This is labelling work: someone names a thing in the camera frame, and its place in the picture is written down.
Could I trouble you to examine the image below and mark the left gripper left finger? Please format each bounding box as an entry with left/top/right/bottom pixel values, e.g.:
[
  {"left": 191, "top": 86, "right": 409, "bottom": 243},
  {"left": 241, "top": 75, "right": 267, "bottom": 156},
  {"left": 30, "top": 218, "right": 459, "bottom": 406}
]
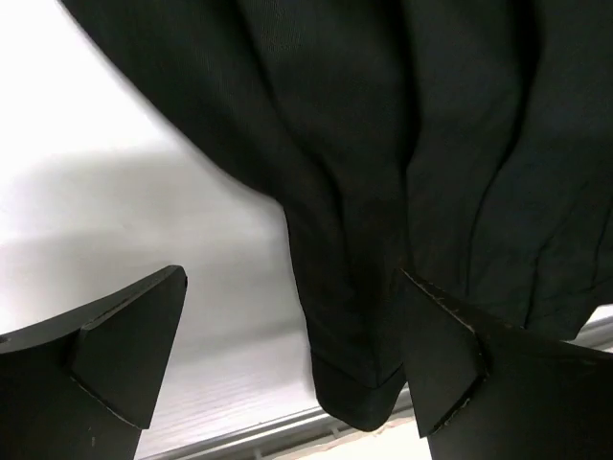
[{"left": 1, "top": 265, "right": 188, "bottom": 460}]

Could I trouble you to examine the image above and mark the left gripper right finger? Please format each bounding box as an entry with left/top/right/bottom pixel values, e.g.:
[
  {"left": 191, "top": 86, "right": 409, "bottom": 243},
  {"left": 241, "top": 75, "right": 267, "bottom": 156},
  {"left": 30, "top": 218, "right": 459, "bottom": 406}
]
[{"left": 397, "top": 273, "right": 612, "bottom": 459}]

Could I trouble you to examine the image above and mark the black skirt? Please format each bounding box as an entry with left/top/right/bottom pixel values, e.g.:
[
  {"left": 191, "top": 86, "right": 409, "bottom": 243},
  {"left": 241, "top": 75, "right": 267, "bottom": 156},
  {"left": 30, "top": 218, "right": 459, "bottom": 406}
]
[{"left": 65, "top": 1, "right": 612, "bottom": 431}]

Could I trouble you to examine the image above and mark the front aluminium rail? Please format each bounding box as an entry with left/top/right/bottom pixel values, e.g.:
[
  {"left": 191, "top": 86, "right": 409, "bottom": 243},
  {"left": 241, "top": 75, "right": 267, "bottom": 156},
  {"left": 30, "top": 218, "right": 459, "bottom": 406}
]
[{"left": 133, "top": 318, "right": 613, "bottom": 460}]

